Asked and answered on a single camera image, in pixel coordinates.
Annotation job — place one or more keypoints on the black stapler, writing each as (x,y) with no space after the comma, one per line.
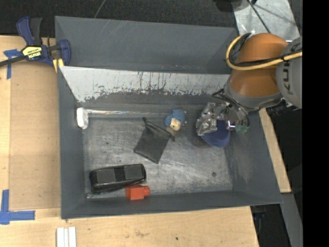
(115,176)

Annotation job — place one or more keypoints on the grey metal bin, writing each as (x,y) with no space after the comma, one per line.
(180,168)

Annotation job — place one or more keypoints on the white foam block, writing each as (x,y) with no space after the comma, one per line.
(82,117)

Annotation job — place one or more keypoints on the red block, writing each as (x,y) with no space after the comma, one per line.
(136,192)

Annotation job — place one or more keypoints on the blue toy animal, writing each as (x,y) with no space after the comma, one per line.
(176,118)

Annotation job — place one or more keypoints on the black cloth pouch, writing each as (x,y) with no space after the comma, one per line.
(152,144)

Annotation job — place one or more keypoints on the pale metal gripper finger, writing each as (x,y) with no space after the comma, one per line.
(212,110)
(208,127)

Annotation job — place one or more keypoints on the dark blue cup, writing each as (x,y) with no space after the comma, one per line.
(218,138)

